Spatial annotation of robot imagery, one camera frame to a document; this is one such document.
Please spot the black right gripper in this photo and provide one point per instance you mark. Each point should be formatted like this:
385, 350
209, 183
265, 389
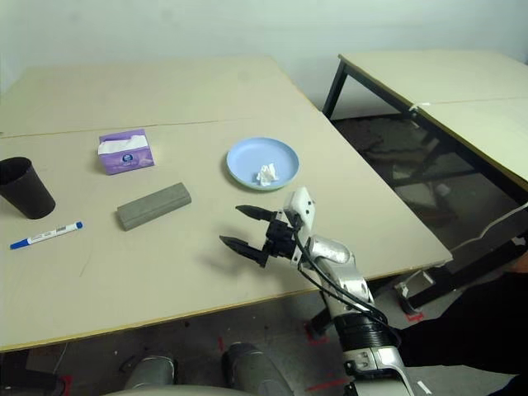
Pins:
282, 239

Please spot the white tissue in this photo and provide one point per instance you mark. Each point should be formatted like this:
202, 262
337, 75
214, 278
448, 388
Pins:
267, 174

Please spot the blue plastic plate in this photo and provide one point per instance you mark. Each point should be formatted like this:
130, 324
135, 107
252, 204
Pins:
260, 156

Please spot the grey glasses case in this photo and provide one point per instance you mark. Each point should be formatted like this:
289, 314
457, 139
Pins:
154, 206

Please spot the white marker blue cap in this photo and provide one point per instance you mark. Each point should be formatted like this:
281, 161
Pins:
45, 236

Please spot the bystander bare forearm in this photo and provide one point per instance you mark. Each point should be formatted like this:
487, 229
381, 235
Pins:
520, 264

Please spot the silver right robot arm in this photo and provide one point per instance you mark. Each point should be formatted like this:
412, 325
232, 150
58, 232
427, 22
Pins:
350, 288

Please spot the black metal table foot bar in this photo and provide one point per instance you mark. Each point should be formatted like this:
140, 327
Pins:
29, 385
458, 276
321, 321

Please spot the grey robot right leg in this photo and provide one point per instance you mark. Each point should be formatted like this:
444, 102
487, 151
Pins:
255, 369

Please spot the grey robot leg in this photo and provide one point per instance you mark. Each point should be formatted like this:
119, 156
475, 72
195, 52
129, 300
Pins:
150, 373
255, 369

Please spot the purple tissue box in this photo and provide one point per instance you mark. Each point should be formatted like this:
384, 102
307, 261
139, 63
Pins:
125, 158

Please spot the dark floor mat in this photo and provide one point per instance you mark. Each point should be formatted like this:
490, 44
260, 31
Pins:
371, 140

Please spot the grey robot left leg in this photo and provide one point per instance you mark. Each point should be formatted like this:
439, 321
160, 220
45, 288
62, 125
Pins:
150, 373

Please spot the grey robot torso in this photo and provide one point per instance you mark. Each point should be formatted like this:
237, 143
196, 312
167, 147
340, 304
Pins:
173, 392

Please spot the small white floor object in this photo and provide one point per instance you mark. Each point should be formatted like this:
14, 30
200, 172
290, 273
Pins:
442, 189

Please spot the black plastic cup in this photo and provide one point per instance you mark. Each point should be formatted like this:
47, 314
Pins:
26, 189

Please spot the bystander in black clothes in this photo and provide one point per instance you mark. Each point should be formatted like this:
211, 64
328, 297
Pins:
466, 330

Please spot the beige table black legs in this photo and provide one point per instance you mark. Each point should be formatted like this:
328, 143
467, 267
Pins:
445, 74

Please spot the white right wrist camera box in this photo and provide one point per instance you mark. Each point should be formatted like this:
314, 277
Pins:
303, 208

